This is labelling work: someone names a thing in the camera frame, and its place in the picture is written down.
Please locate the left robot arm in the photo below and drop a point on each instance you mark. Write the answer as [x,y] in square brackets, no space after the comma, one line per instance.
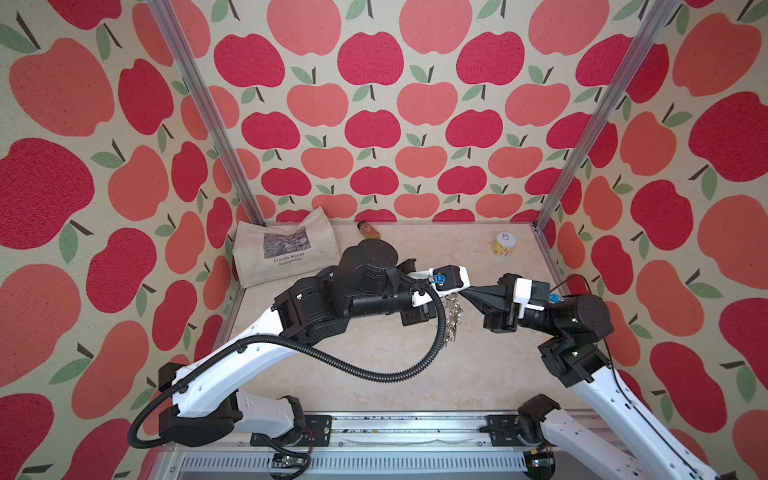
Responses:
[208,404]

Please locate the right aluminium frame post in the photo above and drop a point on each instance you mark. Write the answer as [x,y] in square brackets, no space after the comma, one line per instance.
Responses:
[655,20]

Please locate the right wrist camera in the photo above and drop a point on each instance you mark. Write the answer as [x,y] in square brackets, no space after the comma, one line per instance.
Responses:
[533,295]

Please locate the small amber bottle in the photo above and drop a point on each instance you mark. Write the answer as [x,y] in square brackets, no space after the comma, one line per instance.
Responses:
[367,230]

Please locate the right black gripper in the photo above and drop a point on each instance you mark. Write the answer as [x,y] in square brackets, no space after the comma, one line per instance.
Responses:
[508,303]

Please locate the front aluminium rail base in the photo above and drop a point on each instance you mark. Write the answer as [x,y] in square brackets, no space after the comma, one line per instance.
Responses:
[457,445]

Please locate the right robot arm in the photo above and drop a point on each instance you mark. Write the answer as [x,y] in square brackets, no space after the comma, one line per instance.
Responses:
[575,325]

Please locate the beige printed tote bag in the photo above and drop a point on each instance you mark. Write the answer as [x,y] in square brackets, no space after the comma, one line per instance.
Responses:
[263,254]

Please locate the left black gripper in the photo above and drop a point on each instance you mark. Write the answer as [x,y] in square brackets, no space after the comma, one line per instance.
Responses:
[414,299]

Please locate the left aluminium frame post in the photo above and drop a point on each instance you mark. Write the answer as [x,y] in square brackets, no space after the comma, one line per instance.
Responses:
[174,36]

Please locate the aluminium frame post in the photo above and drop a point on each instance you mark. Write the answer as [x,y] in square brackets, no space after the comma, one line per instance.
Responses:
[174,36]
[655,20]

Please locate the metal key organizer plate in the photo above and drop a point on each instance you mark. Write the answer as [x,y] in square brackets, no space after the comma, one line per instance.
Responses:
[454,315]

